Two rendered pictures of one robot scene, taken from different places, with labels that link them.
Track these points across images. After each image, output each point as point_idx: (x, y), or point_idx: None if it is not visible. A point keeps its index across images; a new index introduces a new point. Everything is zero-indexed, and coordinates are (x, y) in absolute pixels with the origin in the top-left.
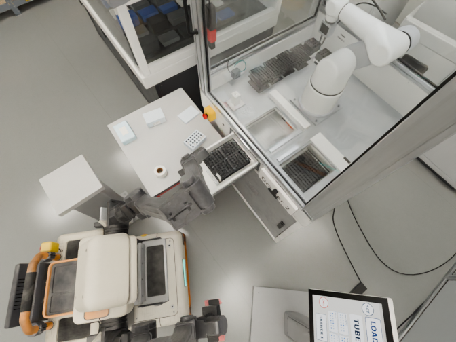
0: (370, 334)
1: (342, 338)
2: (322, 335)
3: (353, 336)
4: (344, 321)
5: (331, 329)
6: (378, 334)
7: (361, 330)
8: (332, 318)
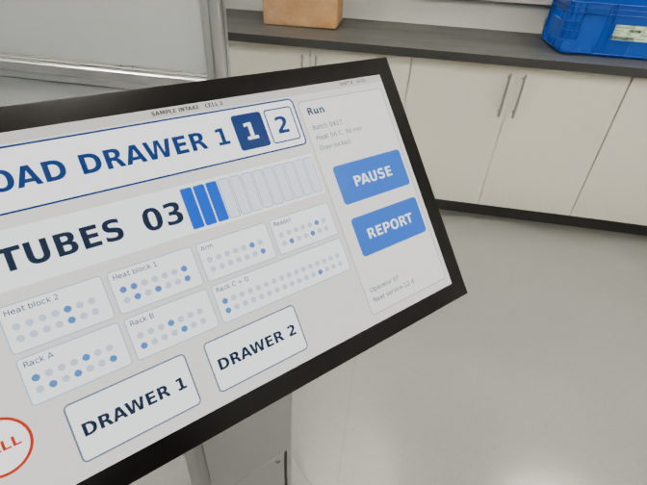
0: (38, 189)
1: (127, 298)
2: (170, 384)
3: (90, 257)
4: (42, 310)
5: (119, 355)
6: (15, 161)
7: (40, 229)
8: (64, 370)
